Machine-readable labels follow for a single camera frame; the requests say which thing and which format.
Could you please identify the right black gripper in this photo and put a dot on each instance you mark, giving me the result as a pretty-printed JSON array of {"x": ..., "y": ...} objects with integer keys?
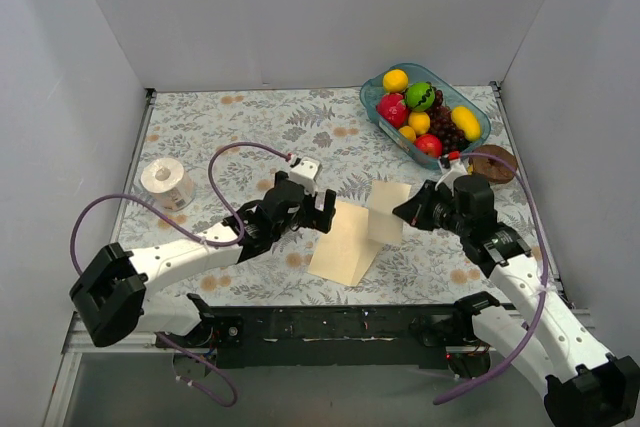
[{"x": 426, "y": 205}]

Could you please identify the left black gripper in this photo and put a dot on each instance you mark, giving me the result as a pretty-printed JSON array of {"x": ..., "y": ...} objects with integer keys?
[{"x": 310, "y": 210}]

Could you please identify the beige paper envelope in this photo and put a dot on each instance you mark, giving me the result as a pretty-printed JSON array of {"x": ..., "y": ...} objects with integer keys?
[{"x": 345, "y": 254}]

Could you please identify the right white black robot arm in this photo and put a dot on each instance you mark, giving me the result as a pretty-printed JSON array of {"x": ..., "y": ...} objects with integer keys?
[{"x": 581, "y": 382}]

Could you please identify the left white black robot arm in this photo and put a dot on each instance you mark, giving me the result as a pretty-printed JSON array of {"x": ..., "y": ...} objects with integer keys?
[{"x": 118, "y": 293}]

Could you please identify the red apple toy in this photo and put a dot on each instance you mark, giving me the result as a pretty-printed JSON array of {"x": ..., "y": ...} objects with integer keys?
[{"x": 430, "y": 145}]

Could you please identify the small orange lemon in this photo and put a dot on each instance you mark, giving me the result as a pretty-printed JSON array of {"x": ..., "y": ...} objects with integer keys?
[{"x": 408, "y": 133}]

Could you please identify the dark purple grapes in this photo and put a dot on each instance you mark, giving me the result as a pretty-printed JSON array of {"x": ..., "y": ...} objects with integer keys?
[{"x": 442, "y": 126}]

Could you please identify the small yellow lemon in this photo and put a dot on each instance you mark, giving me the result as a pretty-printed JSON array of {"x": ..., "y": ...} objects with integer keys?
[{"x": 420, "y": 122}]

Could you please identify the yellow mango toy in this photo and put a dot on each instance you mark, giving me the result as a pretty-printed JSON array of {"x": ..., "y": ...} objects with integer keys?
[{"x": 465, "y": 120}]

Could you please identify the red strawberry toy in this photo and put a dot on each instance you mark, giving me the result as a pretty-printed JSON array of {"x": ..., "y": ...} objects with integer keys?
[{"x": 393, "y": 109}]

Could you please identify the green watermelon toy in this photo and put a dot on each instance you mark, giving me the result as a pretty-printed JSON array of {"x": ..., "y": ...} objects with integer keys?
[{"x": 420, "y": 96}]

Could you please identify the teal plastic fruit basket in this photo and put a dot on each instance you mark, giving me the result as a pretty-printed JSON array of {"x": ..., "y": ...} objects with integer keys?
[{"x": 372, "y": 91}]

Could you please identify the yellow orange fruit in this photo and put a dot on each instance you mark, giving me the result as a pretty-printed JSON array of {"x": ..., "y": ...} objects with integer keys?
[{"x": 395, "y": 81}]

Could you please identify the floral patterned table mat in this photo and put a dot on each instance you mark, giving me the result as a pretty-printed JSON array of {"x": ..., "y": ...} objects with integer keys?
[{"x": 231, "y": 144}]

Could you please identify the white toilet paper roll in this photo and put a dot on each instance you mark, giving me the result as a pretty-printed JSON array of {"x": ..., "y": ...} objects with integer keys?
[{"x": 168, "y": 182}]

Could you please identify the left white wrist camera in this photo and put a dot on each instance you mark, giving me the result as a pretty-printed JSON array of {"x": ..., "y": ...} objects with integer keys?
[{"x": 305, "y": 171}]

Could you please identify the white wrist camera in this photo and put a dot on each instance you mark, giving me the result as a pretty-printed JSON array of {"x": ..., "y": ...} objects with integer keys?
[
  {"x": 305, "y": 171},
  {"x": 452, "y": 167}
]

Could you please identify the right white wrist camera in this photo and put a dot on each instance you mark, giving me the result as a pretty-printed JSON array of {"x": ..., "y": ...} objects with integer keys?
[{"x": 452, "y": 167}]

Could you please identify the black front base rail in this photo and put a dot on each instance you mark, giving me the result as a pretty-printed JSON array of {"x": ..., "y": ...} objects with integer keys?
[{"x": 426, "y": 336}]

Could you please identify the aluminium frame profile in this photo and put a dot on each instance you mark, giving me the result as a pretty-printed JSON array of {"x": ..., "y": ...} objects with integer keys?
[{"x": 77, "y": 343}]

